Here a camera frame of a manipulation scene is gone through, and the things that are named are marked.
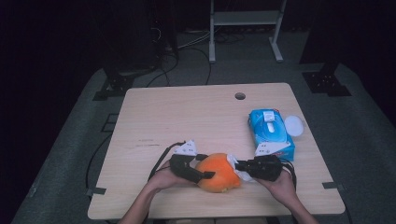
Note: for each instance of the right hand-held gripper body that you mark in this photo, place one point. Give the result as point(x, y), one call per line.
point(266, 168)

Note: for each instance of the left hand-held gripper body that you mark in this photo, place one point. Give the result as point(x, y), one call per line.
point(183, 168)

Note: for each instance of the orange plush toy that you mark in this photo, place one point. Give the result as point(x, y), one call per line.
point(218, 174)

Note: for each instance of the white wet wipe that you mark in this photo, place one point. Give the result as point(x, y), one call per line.
point(231, 159)

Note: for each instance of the blue wet wipes pack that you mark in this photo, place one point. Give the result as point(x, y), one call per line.
point(257, 124)

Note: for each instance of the person's left hand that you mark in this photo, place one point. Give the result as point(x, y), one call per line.
point(165, 180)

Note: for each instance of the person's right hand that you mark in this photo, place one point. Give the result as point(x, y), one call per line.
point(280, 188)

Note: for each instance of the white round lid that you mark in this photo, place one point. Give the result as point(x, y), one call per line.
point(294, 126)

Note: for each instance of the black tape strip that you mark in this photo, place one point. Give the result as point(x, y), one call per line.
point(96, 190)
point(333, 186)

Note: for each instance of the black stand base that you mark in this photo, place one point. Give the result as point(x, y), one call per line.
point(118, 84)
point(323, 82)

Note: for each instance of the white metal stand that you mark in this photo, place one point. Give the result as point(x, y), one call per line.
point(246, 18)

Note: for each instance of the black floor tape frame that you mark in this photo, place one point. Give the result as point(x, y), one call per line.
point(109, 114)

